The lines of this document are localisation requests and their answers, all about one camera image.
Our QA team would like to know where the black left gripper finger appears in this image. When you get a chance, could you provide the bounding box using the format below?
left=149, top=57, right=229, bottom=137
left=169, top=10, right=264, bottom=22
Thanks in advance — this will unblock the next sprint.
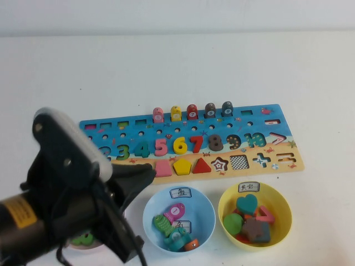
left=118, top=175, right=156, bottom=211
left=110, top=163, right=156, bottom=181

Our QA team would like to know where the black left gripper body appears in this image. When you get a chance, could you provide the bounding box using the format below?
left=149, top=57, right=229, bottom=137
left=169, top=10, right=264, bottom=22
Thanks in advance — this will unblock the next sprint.
left=83, top=180, right=145, bottom=264

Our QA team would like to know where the teal heart piece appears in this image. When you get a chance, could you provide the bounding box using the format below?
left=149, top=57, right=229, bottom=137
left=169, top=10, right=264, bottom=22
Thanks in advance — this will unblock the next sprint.
left=236, top=193, right=258, bottom=216

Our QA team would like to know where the teal number four piece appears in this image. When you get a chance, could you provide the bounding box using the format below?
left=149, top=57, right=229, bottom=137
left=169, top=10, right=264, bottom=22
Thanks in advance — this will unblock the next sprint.
left=134, top=140, right=150, bottom=158

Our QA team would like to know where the pink trapezoid piece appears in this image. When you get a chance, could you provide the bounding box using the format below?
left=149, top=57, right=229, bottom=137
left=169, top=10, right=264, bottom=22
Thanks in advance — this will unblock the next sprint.
left=154, top=161, right=173, bottom=178

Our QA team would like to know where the green number piece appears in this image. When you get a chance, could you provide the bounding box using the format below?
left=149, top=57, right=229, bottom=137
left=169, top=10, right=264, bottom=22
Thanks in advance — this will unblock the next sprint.
left=72, top=232, right=94, bottom=246

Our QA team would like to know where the pink number five piece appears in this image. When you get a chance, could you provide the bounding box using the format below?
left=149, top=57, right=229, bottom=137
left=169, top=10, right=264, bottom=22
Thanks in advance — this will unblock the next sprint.
left=154, top=137, right=169, bottom=157

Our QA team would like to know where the green striped fish piece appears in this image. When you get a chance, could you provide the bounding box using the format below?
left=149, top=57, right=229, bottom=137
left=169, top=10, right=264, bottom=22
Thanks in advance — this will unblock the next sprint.
left=151, top=214, right=174, bottom=238

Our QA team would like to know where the pink fish piece one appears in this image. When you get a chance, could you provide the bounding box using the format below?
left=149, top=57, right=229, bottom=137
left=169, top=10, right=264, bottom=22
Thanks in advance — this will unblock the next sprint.
left=163, top=203, right=185, bottom=222

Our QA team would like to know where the yellow pentagon piece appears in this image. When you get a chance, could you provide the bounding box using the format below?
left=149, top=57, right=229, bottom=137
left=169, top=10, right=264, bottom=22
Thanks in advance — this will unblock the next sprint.
left=173, top=159, right=192, bottom=176

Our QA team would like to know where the yellow number six piece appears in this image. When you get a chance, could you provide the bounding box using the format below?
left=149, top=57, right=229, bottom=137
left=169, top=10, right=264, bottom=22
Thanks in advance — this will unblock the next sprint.
left=173, top=136, right=189, bottom=155

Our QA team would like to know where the teal fish piece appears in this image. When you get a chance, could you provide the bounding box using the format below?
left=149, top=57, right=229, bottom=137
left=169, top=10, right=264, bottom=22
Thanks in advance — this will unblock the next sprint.
left=163, top=227, right=191, bottom=252

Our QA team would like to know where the red triangle piece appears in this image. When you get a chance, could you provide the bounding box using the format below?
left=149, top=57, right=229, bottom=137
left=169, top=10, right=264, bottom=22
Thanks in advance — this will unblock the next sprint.
left=192, top=157, right=211, bottom=175

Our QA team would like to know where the red number seven piece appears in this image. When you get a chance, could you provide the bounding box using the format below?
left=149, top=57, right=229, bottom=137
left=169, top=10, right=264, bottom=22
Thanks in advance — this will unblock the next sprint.
left=189, top=135, right=205, bottom=153

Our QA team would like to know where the blue labelled bowl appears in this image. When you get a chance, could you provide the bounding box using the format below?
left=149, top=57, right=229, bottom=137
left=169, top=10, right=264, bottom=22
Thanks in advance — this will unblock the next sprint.
left=142, top=186, right=216, bottom=252

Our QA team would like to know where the orange fish piece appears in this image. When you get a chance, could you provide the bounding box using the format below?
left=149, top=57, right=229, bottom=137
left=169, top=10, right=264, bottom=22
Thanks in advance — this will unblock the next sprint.
left=183, top=240, right=200, bottom=252

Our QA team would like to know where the brown number eight piece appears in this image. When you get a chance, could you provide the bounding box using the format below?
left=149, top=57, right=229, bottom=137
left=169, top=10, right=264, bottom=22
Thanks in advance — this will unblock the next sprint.
left=208, top=134, right=224, bottom=152

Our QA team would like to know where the green circle piece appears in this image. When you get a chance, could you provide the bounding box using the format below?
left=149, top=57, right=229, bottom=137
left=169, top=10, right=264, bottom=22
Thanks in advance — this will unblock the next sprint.
left=223, top=213, right=245, bottom=236

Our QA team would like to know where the blue wooden puzzle board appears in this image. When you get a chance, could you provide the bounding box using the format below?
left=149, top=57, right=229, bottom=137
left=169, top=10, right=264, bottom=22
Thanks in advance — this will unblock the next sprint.
left=79, top=104, right=305, bottom=186

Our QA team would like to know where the brown shape piece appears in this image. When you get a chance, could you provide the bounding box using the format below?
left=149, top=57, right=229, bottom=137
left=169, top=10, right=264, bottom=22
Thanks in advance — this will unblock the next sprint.
left=241, top=217, right=263, bottom=243

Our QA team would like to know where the pink greater-than sign piece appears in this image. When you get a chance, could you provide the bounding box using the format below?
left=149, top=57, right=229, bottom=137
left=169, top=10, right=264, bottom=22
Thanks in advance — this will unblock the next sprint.
left=256, top=206, right=276, bottom=225

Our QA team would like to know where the grey blue square piece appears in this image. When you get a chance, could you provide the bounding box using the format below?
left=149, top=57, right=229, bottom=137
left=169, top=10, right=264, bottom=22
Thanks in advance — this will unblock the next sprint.
left=257, top=221, right=271, bottom=243

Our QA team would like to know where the yellow labelled bowl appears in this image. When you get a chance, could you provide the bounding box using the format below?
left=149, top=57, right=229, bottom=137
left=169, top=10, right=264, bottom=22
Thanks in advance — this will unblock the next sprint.
left=217, top=181, right=292, bottom=252

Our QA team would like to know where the pink fish peg five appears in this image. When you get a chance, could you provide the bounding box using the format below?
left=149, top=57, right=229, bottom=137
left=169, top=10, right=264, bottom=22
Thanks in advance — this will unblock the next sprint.
left=152, top=107, right=165, bottom=124

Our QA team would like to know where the yellow fish peg six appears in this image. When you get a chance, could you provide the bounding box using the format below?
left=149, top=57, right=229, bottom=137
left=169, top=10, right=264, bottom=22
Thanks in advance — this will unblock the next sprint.
left=170, top=105, right=182, bottom=122

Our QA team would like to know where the red fish peg seven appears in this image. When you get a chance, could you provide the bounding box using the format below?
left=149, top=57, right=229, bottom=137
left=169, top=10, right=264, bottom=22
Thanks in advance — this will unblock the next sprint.
left=186, top=104, right=199, bottom=120

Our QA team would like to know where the brown fish peg eight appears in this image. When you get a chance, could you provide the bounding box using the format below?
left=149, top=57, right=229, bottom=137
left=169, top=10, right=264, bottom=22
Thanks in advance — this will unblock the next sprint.
left=204, top=103, right=216, bottom=119

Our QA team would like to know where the dark grey fish peg nine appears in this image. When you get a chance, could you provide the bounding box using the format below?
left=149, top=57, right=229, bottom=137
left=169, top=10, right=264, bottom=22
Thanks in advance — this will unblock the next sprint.
left=221, top=101, right=234, bottom=117

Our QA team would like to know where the black cable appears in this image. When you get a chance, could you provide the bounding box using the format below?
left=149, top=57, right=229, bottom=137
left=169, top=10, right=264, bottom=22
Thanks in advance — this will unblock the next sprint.
left=56, top=245, right=70, bottom=266
left=119, top=204, right=149, bottom=266

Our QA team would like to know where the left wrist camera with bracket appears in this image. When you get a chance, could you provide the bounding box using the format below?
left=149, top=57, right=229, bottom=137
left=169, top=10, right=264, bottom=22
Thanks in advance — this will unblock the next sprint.
left=32, top=107, right=113, bottom=185

